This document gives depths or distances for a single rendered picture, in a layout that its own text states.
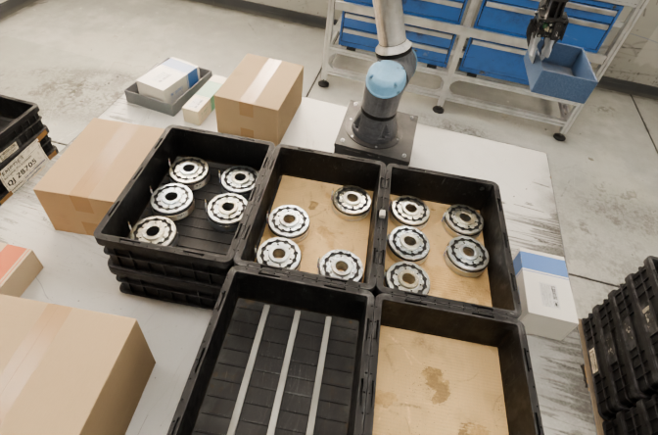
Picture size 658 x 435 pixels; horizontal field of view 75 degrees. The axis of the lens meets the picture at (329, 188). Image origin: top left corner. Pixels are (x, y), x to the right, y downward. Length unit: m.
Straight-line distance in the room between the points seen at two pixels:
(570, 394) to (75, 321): 1.07
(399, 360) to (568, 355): 0.49
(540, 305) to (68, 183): 1.21
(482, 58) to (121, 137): 2.23
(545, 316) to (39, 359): 1.06
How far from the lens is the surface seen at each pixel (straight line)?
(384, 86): 1.31
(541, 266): 1.29
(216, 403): 0.91
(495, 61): 2.98
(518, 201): 1.57
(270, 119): 1.45
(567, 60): 1.56
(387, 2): 1.37
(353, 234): 1.11
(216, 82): 1.73
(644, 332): 1.78
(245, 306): 0.98
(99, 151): 1.33
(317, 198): 1.17
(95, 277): 1.25
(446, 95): 3.07
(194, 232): 1.11
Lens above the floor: 1.69
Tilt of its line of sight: 45 degrees down
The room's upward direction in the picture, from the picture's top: 8 degrees clockwise
